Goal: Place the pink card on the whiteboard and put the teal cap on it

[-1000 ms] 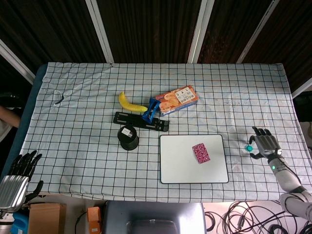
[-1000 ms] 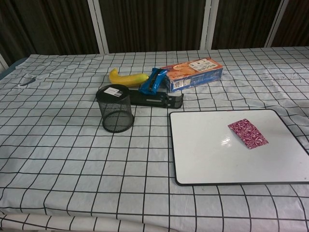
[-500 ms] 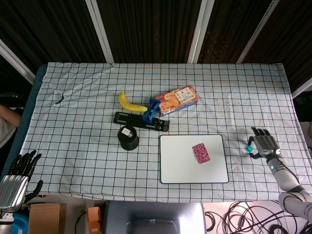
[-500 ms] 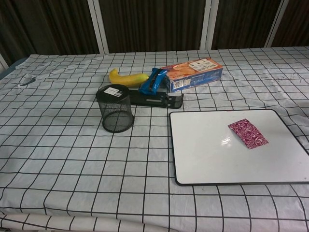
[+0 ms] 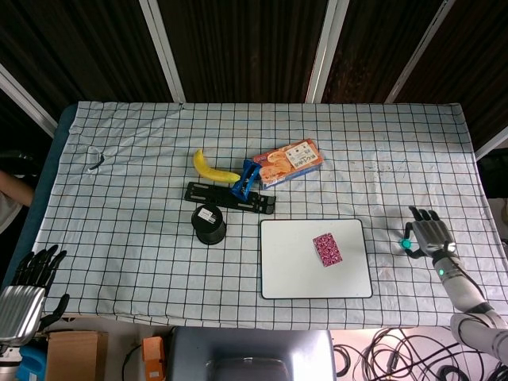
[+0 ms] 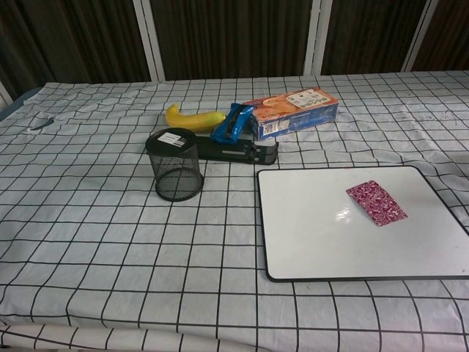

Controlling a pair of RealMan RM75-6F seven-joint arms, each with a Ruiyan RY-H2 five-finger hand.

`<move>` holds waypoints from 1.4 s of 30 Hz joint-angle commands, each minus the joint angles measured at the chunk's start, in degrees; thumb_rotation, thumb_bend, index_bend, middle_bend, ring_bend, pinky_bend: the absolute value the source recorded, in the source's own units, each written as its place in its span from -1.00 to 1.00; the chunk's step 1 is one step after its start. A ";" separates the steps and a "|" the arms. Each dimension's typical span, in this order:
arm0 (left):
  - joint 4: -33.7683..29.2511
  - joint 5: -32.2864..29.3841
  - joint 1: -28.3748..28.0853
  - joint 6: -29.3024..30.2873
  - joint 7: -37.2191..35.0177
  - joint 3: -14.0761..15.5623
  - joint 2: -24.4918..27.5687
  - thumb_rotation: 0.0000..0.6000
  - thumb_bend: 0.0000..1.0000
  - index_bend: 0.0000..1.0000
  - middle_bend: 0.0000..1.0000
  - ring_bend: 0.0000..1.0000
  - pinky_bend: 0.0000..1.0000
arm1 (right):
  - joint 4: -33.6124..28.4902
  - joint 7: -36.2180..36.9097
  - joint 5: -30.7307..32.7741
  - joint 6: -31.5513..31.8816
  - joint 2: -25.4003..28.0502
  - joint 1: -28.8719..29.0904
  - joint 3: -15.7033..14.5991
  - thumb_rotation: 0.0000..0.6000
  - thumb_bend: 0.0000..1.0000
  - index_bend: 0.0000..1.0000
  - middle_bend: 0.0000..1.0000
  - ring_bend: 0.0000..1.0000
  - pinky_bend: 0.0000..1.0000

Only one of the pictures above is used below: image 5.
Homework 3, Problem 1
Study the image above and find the grey floor cable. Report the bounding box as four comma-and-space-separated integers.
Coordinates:
368, 327, 404, 381

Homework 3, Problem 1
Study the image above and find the pink patterned packet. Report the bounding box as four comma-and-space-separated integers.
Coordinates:
311, 232, 344, 269

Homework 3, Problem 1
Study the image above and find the white black-grid tablecloth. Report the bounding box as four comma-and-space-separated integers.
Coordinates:
29, 100, 495, 332

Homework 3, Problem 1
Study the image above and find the orange biscuit box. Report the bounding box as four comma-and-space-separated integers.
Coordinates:
252, 137, 325, 191

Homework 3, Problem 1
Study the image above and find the orange device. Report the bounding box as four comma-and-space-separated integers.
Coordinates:
141, 336, 167, 381

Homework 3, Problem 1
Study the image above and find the brown cardboard box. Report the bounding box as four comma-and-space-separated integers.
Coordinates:
46, 330, 110, 381

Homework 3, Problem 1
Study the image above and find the white tray board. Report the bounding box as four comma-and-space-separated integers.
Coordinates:
260, 217, 374, 301

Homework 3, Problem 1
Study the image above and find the black flat folding stand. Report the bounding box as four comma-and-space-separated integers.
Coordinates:
183, 181, 277, 217

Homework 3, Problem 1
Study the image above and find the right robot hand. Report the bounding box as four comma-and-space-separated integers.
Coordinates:
398, 206, 457, 261

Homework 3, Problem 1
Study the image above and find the yellow banana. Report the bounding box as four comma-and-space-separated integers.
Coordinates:
193, 148, 242, 184

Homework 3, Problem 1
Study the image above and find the person forearm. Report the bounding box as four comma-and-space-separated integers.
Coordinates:
0, 170, 36, 208

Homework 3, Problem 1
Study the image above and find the black mesh pen cup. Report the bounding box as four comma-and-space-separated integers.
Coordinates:
190, 203, 228, 246

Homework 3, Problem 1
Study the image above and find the blue snack packet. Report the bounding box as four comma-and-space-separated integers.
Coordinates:
230, 159, 264, 202

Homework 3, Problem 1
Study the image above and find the white frame post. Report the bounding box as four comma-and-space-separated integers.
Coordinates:
385, 0, 456, 104
0, 62, 59, 139
138, 0, 187, 103
305, 0, 351, 104
475, 125, 508, 161

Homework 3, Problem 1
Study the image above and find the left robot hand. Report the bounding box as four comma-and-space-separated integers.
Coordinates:
0, 244, 71, 347

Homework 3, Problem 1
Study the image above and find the black floor cable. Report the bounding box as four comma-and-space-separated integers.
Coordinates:
121, 344, 144, 381
332, 340, 373, 379
398, 333, 487, 381

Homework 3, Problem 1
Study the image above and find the grey robot torso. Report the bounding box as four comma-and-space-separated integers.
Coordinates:
167, 326, 337, 381

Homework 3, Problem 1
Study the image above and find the blue plastic cup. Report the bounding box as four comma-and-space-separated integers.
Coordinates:
17, 344, 50, 381

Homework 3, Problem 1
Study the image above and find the person white shirt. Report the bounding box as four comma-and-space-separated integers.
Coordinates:
0, 193, 21, 236

